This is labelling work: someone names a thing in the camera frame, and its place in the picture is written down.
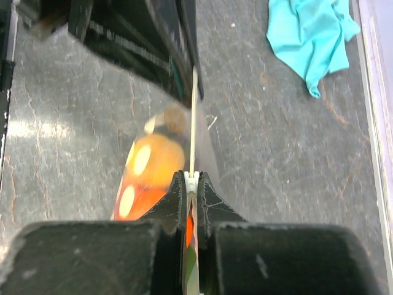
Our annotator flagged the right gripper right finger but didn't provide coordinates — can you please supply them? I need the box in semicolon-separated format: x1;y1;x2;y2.
198;173;381;294

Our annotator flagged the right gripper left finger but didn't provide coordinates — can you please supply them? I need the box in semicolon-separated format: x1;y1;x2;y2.
1;173;185;294

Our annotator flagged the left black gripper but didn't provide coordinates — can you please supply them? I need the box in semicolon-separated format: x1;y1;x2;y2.
18;0;204;101

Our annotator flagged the clear dotted zip bag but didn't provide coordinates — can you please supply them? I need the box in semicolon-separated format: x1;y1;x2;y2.
111;69;217;294

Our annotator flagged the orange tangerine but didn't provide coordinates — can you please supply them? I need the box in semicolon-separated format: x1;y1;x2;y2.
112;133;185;221

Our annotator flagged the teal crumpled cloth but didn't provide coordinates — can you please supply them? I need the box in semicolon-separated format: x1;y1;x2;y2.
267;0;360;98

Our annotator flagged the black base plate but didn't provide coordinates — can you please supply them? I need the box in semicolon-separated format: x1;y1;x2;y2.
0;0;18;184

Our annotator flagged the aluminium frame rail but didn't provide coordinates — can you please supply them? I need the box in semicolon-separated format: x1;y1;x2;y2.
349;0;393;256

